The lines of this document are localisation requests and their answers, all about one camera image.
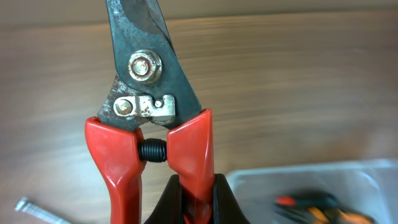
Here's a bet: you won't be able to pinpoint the red handled pruning shears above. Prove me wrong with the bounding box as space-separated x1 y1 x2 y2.
85 0 215 223

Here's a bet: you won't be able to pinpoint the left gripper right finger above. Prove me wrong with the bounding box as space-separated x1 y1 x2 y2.
213 174 249 224

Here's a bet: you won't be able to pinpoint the black red screwdriver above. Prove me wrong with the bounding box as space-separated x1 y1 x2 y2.
274 192 340 209

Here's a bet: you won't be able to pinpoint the clear plastic container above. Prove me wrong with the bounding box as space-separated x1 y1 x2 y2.
226 159 397 223

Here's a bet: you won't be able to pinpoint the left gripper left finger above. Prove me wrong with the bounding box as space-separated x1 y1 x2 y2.
144 174 183 224

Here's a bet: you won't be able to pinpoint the silver socket wrench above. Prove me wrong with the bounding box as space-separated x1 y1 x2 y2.
14 197 72 224

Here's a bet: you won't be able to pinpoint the orange black pliers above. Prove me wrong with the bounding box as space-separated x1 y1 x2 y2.
275 207 376 224

